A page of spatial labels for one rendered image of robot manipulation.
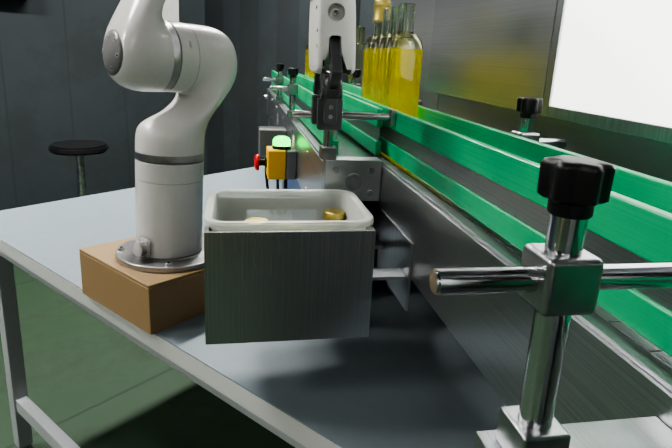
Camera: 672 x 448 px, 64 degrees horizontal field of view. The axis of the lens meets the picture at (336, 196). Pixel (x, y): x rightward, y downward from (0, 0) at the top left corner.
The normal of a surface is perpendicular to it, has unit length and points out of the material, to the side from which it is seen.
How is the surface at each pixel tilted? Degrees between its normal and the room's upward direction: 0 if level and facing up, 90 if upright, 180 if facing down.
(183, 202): 90
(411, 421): 0
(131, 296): 90
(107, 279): 90
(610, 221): 90
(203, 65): 102
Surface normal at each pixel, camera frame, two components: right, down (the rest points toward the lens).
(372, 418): 0.05, -0.97
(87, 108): 0.78, 0.20
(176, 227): 0.49, 0.24
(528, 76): -0.98, 0.00
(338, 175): 0.18, 0.26
